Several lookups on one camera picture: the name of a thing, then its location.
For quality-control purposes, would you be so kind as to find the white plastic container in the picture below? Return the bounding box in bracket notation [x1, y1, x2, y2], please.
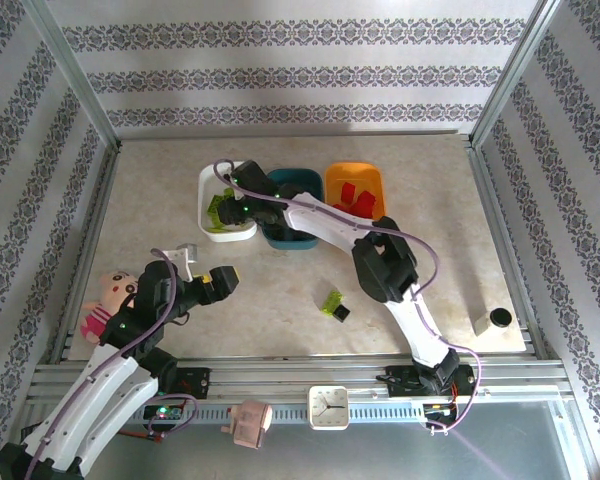
[197, 160, 259, 244]

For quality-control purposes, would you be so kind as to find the pink plush doll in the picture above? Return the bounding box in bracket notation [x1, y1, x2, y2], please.
[79, 269, 141, 346]

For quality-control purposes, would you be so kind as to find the teal plastic container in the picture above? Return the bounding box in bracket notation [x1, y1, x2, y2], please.
[262, 168, 326, 253]

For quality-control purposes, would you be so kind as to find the orange plastic container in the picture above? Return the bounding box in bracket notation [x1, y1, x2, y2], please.
[324, 162, 387, 224]

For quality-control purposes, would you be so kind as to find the small lit circuit board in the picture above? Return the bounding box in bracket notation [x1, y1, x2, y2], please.
[144, 404, 184, 421]

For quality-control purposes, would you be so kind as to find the pink pencil sharpener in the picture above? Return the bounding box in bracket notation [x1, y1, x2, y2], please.
[221, 399, 274, 450]

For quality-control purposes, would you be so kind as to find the white square analog clock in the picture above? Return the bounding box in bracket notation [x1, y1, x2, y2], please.
[307, 385, 351, 432]

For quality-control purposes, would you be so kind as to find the beige bottle with black cap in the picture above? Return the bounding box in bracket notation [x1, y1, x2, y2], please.
[474, 308, 513, 336]

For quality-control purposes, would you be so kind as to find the grey metal sheet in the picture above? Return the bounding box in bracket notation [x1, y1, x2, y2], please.
[29, 399, 596, 480]

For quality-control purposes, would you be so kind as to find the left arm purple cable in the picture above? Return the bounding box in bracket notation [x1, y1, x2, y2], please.
[24, 247, 199, 480]

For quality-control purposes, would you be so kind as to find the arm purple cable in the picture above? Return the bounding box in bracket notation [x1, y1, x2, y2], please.
[24, 247, 199, 480]
[213, 158, 483, 436]

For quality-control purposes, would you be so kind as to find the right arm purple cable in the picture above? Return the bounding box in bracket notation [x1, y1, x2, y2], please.
[213, 158, 483, 436]

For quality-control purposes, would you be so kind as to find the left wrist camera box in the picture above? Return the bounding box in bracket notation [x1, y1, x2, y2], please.
[162, 243, 200, 279]

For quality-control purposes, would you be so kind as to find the thin aluminium frame bar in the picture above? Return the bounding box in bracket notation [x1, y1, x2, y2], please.
[114, 129, 474, 144]

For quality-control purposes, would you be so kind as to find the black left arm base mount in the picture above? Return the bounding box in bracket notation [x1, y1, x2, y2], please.
[157, 367, 212, 401]

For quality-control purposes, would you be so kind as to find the aluminium frame rail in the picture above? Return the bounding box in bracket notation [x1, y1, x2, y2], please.
[467, 142, 564, 361]
[52, 142, 124, 364]

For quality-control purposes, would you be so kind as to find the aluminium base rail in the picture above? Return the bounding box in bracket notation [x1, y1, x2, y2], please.
[27, 357, 566, 401]

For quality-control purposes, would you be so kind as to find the red and black wire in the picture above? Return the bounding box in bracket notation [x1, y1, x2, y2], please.
[119, 429, 164, 444]

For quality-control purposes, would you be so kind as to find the grey slotted cable duct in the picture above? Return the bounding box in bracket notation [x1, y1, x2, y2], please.
[87, 402, 429, 426]

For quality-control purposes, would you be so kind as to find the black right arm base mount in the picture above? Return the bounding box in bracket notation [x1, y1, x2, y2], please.
[387, 364, 477, 399]

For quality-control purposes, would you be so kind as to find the aluminium frame post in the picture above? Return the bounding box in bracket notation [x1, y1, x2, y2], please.
[467, 0, 566, 149]
[24, 0, 124, 151]

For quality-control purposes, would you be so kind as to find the small wired circuit board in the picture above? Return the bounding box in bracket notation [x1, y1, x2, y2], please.
[423, 402, 459, 434]

